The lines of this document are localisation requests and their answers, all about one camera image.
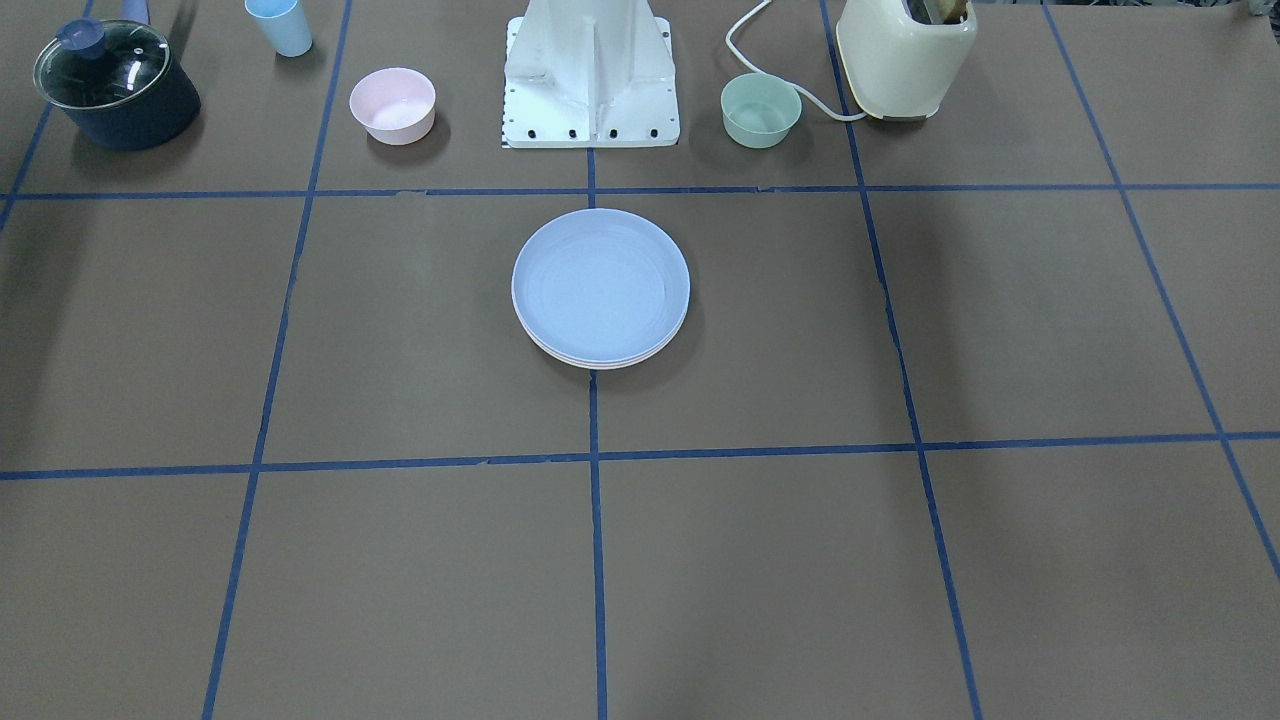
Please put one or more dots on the toast slice in toaster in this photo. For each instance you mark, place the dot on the toast slice in toaster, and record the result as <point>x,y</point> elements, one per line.
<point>939,12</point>

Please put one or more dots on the light blue cup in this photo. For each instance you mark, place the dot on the light blue cup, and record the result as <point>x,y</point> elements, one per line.
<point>284,25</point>

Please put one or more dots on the beige plate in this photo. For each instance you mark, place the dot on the beige plate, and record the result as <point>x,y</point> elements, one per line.
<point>602,365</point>

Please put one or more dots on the blue plate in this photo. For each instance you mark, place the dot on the blue plate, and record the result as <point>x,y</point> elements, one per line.
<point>594,258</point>

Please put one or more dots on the green bowl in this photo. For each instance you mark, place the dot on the green bowl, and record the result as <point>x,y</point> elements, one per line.
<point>759,110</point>

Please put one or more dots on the dark blue cooking pot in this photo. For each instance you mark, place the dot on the dark blue cooking pot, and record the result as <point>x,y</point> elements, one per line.
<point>119,80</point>

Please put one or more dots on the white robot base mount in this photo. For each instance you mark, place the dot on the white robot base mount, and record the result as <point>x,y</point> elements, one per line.
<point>589,75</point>

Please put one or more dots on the pink plate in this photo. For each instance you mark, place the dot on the pink plate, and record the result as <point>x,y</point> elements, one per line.
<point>606,339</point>

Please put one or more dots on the cream toaster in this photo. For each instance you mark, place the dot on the cream toaster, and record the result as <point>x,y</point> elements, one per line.
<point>900,70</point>

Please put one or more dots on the pink bowl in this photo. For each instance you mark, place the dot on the pink bowl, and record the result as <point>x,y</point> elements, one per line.
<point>395,105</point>

